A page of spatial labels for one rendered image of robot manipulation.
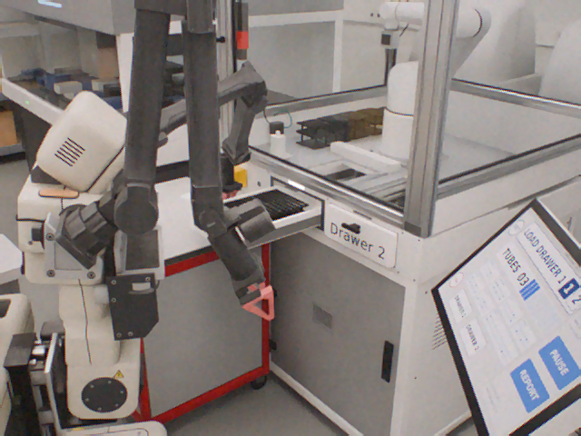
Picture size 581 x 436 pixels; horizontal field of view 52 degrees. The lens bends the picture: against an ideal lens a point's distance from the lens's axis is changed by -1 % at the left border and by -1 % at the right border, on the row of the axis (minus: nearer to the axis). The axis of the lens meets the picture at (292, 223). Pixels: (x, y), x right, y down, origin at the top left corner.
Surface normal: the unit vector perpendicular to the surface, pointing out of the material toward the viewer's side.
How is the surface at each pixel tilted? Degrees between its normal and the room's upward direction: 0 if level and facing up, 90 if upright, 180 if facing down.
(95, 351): 90
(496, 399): 50
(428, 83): 90
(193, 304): 90
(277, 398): 0
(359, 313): 90
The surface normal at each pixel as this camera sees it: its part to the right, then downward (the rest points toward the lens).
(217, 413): 0.02, -0.91
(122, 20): 0.63, 0.33
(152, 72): 0.27, 0.41
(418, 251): -0.77, 0.26
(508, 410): -0.76, -0.61
